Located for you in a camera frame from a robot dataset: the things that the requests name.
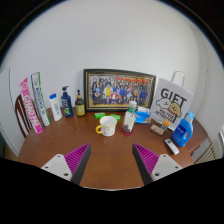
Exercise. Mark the pink and white shuttlecock tube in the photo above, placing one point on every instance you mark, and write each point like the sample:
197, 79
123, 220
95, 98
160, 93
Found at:
31, 110

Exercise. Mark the small green packet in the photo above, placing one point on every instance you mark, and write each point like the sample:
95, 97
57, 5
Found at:
115, 117
100, 115

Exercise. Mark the white blue-capped lotion bottle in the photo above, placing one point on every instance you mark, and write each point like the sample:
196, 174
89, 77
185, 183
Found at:
56, 108

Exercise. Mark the blue detergent bottle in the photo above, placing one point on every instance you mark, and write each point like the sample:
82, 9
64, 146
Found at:
182, 131

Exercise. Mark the gold-framed group photo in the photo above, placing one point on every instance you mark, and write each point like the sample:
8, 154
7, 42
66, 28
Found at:
118, 90

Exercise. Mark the amber yellow-labelled pump bottle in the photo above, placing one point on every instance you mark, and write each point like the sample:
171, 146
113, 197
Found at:
80, 106

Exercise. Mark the white remote control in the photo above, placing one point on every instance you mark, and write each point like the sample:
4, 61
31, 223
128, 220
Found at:
172, 146

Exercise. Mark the dark wooden chair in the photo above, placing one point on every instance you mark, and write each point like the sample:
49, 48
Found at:
20, 116

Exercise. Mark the white yellow-rimmed enamel mug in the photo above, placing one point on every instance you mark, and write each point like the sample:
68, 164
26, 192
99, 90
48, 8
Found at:
108, 126

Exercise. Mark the white printed gift bag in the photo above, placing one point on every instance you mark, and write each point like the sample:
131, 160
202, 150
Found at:
170, 100

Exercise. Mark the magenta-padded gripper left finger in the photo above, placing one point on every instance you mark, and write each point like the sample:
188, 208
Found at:
58, 166

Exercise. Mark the white radiator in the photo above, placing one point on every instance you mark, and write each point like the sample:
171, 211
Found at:
209, 153

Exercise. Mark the flat round red coaster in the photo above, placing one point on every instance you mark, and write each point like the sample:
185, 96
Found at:
125, 133

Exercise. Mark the dark blue pump bottle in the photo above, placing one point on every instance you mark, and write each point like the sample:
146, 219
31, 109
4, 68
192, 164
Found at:
67, 105

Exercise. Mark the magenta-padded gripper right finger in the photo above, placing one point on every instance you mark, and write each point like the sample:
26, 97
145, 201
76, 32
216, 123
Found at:
165, 166

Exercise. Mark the clear green-labelled drink bottle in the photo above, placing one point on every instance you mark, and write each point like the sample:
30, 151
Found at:
129, 120

